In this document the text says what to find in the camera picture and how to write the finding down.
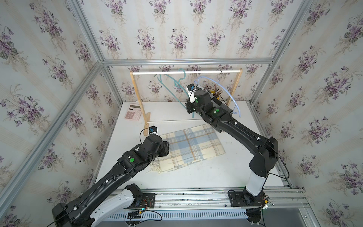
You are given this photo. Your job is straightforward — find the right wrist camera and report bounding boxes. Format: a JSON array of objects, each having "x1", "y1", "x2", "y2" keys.
[{"x1": 186, "y1": 83, "x2": 197, "y2": 104}]

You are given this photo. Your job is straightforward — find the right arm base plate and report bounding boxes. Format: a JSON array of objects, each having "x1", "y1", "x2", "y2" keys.
[{"x1": 227, "y1": 189, "x2": 269, "y2": 207}]

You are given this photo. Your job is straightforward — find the light blue clothes hanger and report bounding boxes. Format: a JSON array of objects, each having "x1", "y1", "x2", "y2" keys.
[{"x1": 194, "y1": 76, "x2": 242, "y2": 117}]

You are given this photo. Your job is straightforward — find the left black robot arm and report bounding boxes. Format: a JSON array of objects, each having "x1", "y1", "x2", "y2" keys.
[{"x1": 52, "y1": 133, "x2": 170, "y2": 227}]

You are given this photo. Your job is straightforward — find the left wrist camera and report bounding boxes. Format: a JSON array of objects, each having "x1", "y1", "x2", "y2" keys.
[{"x1": 149, "y1": 126, "x2": 158, "y2": 135}]

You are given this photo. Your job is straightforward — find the pencils in cup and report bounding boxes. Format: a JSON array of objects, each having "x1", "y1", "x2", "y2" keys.
[{"x1": 206, "y1": 85, "x2": 223, "y2": 94}]

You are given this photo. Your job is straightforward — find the wooden clothes rack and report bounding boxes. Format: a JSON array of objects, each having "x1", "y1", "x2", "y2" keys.
[{"x1": 130, "y1": 69, "x2": 243, "y2": 128}]

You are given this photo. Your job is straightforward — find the cream blue plaid scarf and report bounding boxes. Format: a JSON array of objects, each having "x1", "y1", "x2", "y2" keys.
[{"x1": 151, "y1": 124, "x2": 226, "y2": 174}]

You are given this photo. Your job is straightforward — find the yellow pencil cup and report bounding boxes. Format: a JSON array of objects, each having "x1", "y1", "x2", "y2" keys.
[{"x1": 210, "y1": 90, "x2": 221, "y2": 100}]

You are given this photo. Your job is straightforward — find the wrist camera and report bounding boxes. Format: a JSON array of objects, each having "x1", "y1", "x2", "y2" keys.
[
  {"x1": 149, "y1": 126, "x2": 158, "y2": 135},
  {"x1": 186, "y1": 83, "x2": 197, "y2": 104}
]

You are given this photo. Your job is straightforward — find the pink calculator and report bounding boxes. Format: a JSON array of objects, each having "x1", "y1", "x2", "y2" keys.
[{"x1": 124, "y1": 104, "x2": 142, "y2": 122}]

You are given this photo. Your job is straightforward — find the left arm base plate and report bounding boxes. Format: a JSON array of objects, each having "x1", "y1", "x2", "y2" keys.
[{"x1": 125, "y1": 183, "x2": 156, "y2": 209}]

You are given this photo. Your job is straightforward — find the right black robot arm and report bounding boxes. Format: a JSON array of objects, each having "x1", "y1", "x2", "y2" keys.
[{"x1": 185, "y1": 84, "x2": 278, "y2": 197}]

